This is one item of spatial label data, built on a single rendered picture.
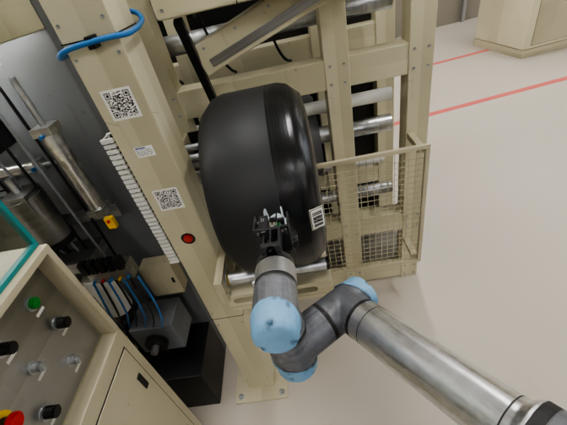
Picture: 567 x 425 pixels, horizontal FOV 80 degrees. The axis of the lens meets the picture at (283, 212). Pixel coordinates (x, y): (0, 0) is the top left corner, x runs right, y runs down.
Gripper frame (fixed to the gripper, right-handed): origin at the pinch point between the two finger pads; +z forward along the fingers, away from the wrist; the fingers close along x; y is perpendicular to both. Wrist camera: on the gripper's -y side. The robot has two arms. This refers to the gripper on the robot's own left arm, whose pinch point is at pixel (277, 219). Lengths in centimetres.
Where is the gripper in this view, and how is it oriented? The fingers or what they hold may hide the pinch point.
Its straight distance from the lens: 80.0
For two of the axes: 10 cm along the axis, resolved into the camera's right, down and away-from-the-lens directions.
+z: -0.2, -5.3, 8.5
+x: -9.8, 1.6, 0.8
